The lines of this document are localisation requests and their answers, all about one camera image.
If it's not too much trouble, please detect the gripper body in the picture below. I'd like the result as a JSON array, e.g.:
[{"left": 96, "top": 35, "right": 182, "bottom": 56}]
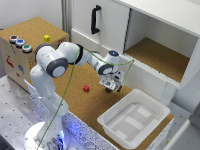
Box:
[{"left": 100, "top": 71, "right": 123, "bottom": 93}]

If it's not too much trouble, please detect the pink block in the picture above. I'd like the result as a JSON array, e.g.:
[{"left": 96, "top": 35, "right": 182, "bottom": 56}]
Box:
[{"left": 82, "top": 85, "right": 91, "bottom": 93}]

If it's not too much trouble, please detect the yellow block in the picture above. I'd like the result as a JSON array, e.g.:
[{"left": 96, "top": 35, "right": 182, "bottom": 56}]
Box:
[{"left": 43, "top": 34, "right": 52, "bottom": 43}]

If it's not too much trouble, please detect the white plastic box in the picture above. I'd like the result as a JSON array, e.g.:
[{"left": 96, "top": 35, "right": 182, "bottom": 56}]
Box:
[{"left": 96, "top": 88, "right": 171, "bottom": 150}]

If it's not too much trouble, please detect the white sliding door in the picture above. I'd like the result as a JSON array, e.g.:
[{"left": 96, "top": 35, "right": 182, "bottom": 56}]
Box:
[{"left": 71, "top": 0, "right": 131, "bottom": 54}]

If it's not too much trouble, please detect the white cabinet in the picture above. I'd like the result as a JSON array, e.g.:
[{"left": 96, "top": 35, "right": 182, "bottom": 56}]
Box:
[{"left": 68, "top": 0, "right": 200, "bottom": 107}]

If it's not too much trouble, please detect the green button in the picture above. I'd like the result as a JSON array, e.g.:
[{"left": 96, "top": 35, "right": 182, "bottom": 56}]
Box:
[{"left": 21, "top": 43, "right": 33, "bottom": 54}]

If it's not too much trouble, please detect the wooden drawer box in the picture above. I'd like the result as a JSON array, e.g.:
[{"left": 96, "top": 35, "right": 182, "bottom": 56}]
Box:
[{"left": 0, "top": 16, "right": 70, "bottom": 92}]

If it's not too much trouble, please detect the blue button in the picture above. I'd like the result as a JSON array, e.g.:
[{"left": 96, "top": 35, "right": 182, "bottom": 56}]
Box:
[{"left": 14, "top": 38, "right": 26, "bottom": 49}]

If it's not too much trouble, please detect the red button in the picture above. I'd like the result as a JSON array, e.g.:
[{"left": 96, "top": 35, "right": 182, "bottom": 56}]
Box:
[{"left": 8, "top": 34, "right": 19, "bottom": 45}]

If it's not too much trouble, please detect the green cable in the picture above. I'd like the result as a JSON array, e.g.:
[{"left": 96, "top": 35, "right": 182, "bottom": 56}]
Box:
[{"left": 35, "top": 47, "right": 136, "bottom": 150}]

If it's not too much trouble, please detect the black door handle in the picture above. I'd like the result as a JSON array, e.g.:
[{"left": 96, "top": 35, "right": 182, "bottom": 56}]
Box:
[{"left": 90, "top": 4, "right": 102, "bottom": 35}]

